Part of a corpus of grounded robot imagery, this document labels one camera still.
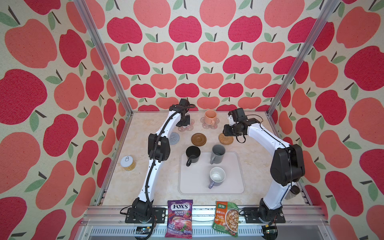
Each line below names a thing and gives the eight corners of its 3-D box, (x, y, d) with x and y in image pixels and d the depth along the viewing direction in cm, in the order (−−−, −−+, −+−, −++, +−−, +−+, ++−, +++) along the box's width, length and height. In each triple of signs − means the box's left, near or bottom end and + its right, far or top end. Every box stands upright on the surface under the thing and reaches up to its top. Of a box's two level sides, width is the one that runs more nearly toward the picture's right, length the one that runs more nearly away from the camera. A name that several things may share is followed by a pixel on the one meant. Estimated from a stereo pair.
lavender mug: (209, 189, 83) (210, 184, 77) (207, 172, 90) (208, 166, 84) (224, 189, 83) (227, 184, 77) (222, 172, 90) (224, 166, 84)
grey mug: (210, 165, 93) (212, 158, 85) (209, 152, 99) (210, 144, 91) (223, 165, 93) (226, 158, 85) (222, 152, 99) (224, 144, 91)
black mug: (185, 168, 92) (185, 161, 84) (186, 153, 99) (185, 145, 91) (200, 168, 92) (201, 161, 84) (199, 153, 99) (200, 145, 91)
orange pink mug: (205, 127, 111) (205, 121, 106) (204, 115, 118) (204, 109, 113) (216, 127, 111) (217, 121, 106) (215, 115, 118) (216, 109, 113)
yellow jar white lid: (121, 171, 92) (117, 166, 87) (125, 160, 96) (121, 155, 92) (134, 171, 92) (131, 166, 87) (137, 160, 96) (134, 155, 92)
